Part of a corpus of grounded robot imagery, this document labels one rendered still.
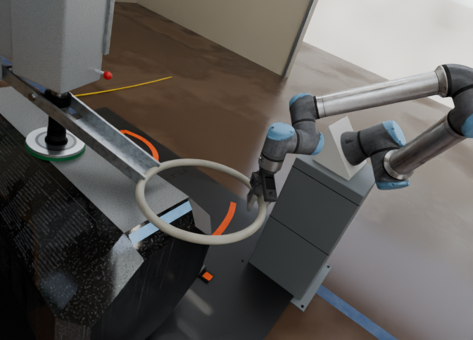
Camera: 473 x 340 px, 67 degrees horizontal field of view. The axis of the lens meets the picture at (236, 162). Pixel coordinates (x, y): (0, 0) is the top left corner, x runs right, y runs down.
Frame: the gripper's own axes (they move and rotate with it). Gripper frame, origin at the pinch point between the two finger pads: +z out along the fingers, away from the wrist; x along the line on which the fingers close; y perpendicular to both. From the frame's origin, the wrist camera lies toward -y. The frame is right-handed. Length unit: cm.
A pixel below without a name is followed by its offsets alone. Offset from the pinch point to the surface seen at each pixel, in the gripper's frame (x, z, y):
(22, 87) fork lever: 89, -25, 32
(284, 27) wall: -183, 0, 474
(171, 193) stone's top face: 33.1, 1.6, 10.2
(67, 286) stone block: 66, 18, -20
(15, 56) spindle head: 90, -38, 27
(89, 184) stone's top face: 64, 0, 11
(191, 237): 30.4, -6.3, -22.7
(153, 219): 41.7, -6.3, -14.8
